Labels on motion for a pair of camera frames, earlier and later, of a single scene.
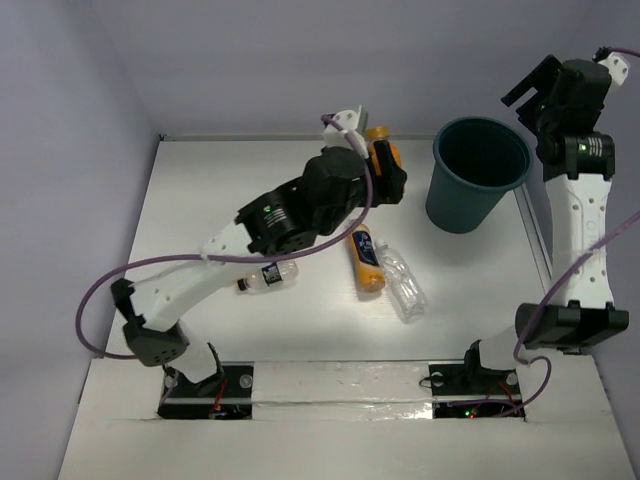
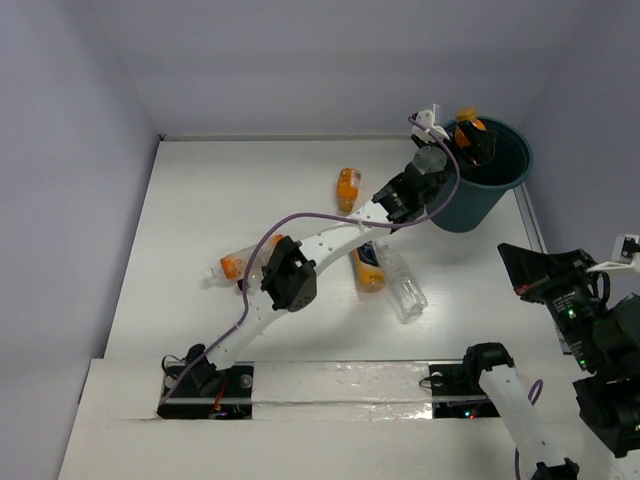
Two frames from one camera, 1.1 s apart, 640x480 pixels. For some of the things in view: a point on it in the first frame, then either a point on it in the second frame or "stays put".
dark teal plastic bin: (476, 162) stays put
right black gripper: (549, 73) to (534, 272)
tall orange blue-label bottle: (370, 271) stays put
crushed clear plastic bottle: (408, 299) stays put
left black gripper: (392, 167) to (473, 147)
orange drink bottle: (381, 133) to (467, 113)
